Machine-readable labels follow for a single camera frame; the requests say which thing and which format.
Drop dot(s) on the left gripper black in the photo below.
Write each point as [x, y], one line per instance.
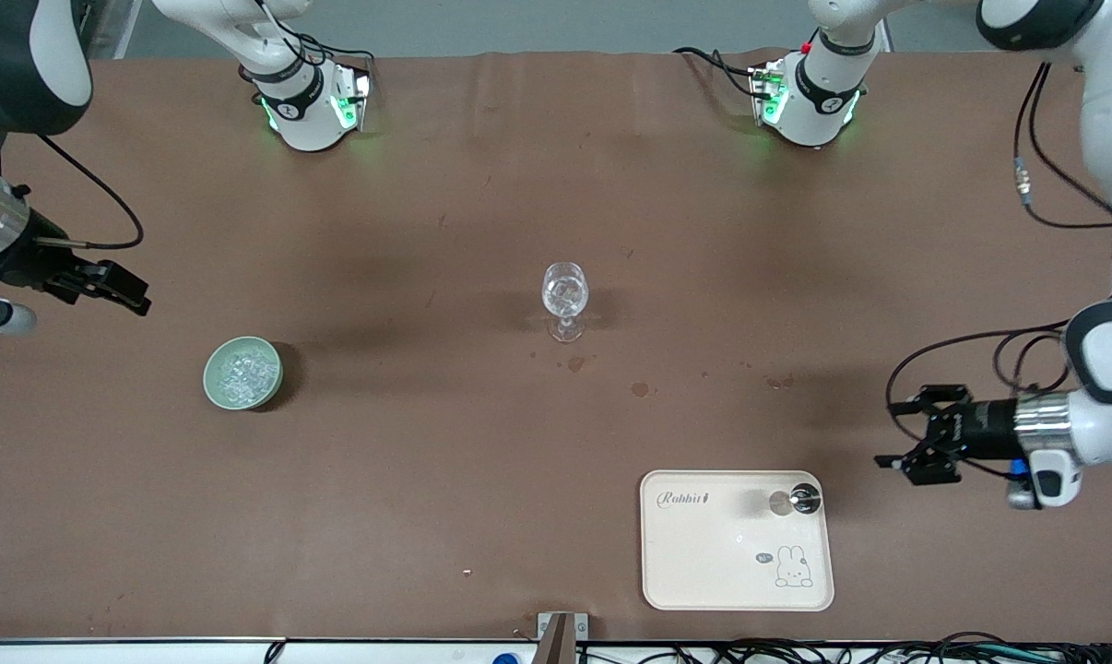
[983, 430]

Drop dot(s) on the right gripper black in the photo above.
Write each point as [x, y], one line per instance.
[27, 257]

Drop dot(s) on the steel double jigger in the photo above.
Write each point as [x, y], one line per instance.
[805, 499]

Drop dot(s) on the clear ice cubes heap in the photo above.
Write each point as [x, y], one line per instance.
[244, 373]

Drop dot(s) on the clear wine glass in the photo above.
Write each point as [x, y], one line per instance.
[565, 295]

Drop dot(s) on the pale green ceramic bowl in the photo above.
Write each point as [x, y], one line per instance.
[213, 392]

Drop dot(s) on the cream rabbit print tray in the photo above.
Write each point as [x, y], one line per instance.
[731, 563]

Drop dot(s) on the brown table cover mat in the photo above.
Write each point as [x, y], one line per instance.
[427, 480]

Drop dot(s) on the grey metal camera bracket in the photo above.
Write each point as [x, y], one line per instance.
[561, 636]

